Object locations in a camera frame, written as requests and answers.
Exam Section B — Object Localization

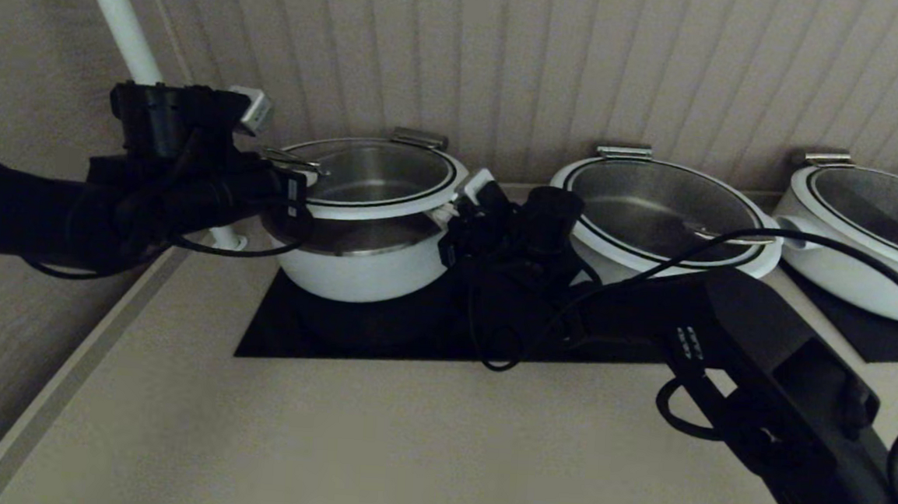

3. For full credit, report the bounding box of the white rimmed glass lid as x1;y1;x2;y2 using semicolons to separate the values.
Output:
260;131;472;229
545;154;788;282
788;163;898;274

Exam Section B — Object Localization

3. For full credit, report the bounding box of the white metal pole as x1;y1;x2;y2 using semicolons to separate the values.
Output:
56;0;262;252

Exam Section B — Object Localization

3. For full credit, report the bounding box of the black glass cooktop panel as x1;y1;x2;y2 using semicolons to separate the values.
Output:
233;197;678;384
774;261;898;364

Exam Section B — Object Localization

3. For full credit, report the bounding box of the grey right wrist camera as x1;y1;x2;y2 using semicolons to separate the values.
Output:
460;167;496;206

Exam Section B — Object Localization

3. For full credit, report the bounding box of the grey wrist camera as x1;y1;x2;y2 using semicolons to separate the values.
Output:
460;167;496;206
225;85;274;137

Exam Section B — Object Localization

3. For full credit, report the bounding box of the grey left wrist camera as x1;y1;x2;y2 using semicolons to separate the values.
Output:
225;85;274;137

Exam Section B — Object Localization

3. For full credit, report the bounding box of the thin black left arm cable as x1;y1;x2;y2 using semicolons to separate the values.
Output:
23;195;316;295

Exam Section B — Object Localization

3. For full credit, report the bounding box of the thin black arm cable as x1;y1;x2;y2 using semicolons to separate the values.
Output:
23;195;316;295
457;211;898;504

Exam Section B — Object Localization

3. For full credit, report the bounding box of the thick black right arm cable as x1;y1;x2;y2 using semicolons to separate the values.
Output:
654;374;731;443

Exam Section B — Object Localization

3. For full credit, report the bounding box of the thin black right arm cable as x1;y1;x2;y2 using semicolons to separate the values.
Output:
457;211;898;504

